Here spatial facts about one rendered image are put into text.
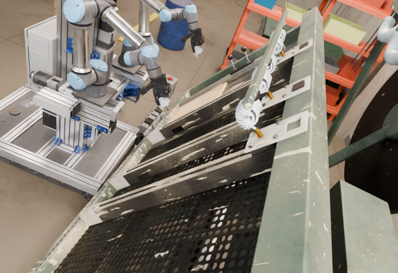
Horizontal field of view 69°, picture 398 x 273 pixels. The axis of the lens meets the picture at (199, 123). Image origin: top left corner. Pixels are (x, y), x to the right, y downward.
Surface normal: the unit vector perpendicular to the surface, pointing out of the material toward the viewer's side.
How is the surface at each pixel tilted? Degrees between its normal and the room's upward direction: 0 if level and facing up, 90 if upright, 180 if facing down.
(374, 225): 0
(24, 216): 0
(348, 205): 0
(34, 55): 90
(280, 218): 57
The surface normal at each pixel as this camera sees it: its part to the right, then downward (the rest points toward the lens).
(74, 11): -0.40, 0.36
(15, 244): 0.31, -0.72
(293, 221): -0.58, -0.77
